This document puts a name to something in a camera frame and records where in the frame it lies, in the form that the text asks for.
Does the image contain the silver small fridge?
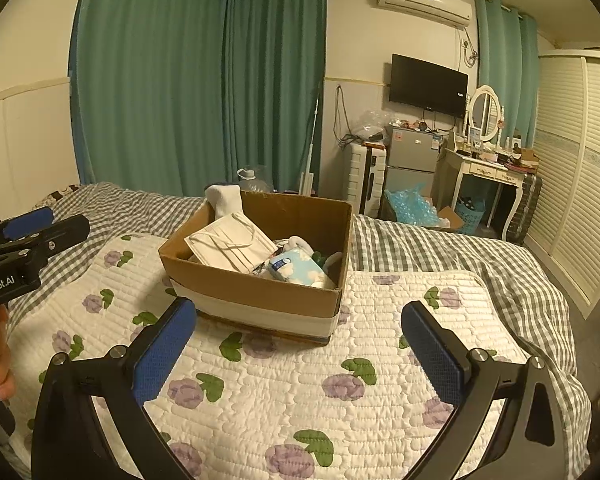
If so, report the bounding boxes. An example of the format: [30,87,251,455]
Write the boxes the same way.
[382,125,444,221]

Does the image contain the clear plastic water jug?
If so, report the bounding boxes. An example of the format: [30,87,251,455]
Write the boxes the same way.
[237,166,274,194]

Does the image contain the white louvred wardrobe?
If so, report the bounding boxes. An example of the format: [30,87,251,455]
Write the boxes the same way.
[522,49,600,322]

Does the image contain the blue plastic basket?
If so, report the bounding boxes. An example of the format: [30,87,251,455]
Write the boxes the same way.
[455,200,487,236]

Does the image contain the dark suitcase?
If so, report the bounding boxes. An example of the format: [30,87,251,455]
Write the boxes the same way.
[502,172,544,247]

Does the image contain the floral quilted bed mat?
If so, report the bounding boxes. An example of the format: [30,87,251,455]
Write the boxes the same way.
[7,234,528,480]

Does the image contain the white sock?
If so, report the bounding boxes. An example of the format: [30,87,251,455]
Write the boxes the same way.
[204,184,244,219]

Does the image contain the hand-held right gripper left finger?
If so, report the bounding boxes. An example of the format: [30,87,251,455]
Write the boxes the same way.
[30,296,199,480]

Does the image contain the hanging wall cables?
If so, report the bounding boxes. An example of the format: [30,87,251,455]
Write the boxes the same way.
[334,85,353,150]

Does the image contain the narrow teal curtain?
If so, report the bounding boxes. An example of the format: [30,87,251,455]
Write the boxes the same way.
[475,0,540,147]

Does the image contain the black wall television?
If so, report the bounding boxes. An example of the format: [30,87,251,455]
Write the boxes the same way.
[389,53,470,120]

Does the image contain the clear plastic bag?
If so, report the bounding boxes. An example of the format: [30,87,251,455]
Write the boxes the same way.
[357,110,394,144]

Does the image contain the white air conditioner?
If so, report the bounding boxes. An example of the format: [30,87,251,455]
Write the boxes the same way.
[376,0,474,30]

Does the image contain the white mop pole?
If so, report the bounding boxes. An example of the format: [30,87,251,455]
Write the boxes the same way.
[300,80,324,197]

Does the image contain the wide teal curtain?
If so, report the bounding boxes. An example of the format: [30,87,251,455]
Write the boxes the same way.
[70,0,329,197]

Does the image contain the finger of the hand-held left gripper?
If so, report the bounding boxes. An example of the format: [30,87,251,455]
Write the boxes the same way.
[0,214,91,263]
[0,206,55,247]

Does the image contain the white dressing table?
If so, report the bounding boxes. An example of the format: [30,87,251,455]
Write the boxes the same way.
[442,146,527,242]

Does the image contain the white ribbed suitcase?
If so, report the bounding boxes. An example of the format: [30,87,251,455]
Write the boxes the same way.
[347,142,389,216]

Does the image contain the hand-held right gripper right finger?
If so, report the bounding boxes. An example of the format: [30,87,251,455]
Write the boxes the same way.
[401,301,593,480]

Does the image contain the oval white vanity mirror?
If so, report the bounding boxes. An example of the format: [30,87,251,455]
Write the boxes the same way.
[467,85,504,144]

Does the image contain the blue tissue pack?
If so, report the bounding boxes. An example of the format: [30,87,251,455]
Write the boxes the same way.
[268,252,327,287]

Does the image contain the white face mask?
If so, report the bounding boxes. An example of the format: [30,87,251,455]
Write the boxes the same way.
[184,212,279,275]

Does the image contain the cardboard box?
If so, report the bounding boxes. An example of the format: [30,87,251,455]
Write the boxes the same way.
[158,191,355,347]

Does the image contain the flat cardboard piece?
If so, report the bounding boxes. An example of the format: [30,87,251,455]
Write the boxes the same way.
[432,205,465,233]

